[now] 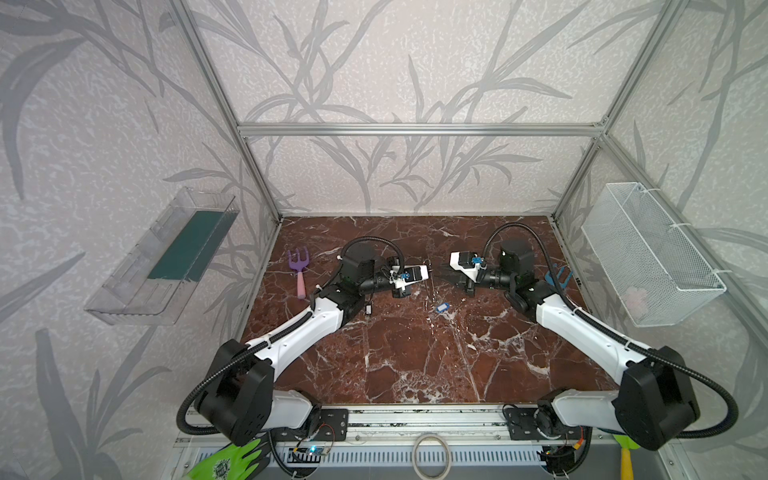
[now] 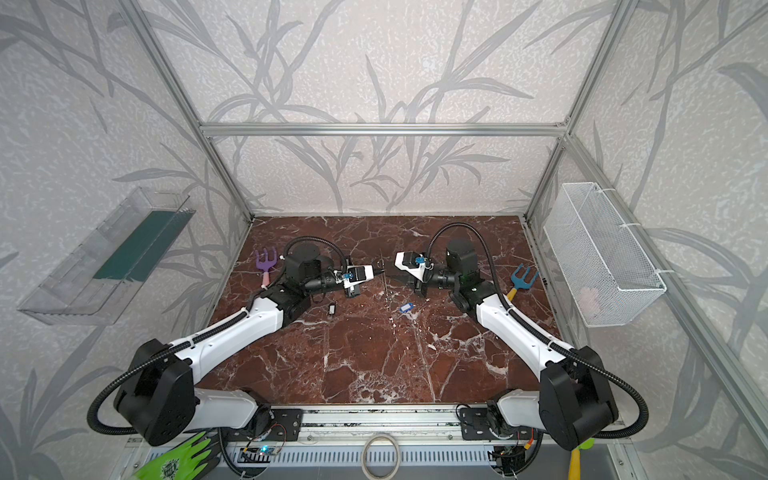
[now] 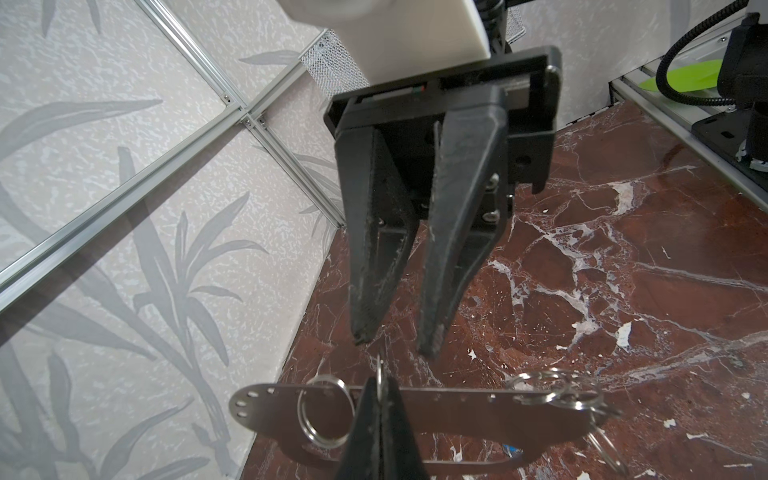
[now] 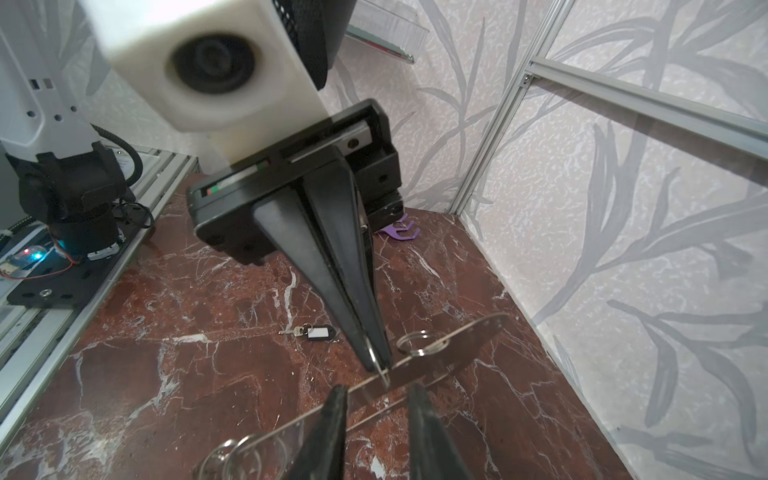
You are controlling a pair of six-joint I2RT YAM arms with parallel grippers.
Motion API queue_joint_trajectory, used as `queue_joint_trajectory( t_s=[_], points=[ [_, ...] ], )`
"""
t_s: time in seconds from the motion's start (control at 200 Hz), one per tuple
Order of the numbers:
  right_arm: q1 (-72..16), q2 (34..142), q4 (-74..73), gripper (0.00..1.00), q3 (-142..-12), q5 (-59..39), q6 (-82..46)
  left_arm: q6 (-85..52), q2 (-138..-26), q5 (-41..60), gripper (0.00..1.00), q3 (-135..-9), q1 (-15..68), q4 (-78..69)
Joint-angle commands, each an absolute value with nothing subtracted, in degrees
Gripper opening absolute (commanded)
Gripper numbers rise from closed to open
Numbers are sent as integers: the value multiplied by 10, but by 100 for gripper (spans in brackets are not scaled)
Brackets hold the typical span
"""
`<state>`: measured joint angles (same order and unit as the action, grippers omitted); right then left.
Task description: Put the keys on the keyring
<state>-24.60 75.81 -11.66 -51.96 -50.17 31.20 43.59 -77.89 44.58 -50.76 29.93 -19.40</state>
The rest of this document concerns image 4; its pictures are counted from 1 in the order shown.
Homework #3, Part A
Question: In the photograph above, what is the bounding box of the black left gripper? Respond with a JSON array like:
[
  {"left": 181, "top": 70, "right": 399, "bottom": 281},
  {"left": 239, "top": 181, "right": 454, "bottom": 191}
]
[{"left": 186, "top": 99, "right": 404, "bottom": 372}]

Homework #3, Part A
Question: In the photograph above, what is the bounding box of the silver key black tag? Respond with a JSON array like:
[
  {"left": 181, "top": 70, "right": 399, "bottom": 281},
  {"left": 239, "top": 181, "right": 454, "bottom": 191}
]
[{"left": 278, "top": 324, "right": 337, "bottom": 341}]

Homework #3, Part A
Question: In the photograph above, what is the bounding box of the clear plastic wall shelf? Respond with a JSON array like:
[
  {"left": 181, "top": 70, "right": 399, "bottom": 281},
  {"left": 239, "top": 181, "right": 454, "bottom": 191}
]
[{"left": 346, "top": 0, "right": 429, "bottom": 65}]

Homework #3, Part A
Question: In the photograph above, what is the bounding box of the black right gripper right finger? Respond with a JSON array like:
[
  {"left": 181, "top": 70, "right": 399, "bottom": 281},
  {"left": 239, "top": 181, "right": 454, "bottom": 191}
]
[{"left": 407, "top": 383, "right": 472, "bottom": 479}]

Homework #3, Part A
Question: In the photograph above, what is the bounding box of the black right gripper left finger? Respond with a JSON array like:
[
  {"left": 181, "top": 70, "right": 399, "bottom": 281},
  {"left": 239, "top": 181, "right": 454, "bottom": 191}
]
[{"left": 285, "top": 385, "right": 348, "bottom": 480}]

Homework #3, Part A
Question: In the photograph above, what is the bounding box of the purple pink garden fork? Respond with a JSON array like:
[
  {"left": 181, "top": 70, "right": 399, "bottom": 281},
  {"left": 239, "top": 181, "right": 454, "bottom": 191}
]
[{"left": 378, "top": 213, "right": 421, "bottom": 241}]

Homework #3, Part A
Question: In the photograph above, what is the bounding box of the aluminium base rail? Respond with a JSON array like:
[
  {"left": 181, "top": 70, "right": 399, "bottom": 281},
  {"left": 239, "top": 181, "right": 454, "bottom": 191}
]
[{"left": 1, "top": 150, "right": 198, "bottom": 450}]

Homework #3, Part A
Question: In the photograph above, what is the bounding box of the steel perforated key holder plate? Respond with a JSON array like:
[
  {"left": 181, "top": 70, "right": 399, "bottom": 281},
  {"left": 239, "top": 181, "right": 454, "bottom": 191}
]
[{"left": 192, "top": 313, "right": 510, "bottom": 479}]

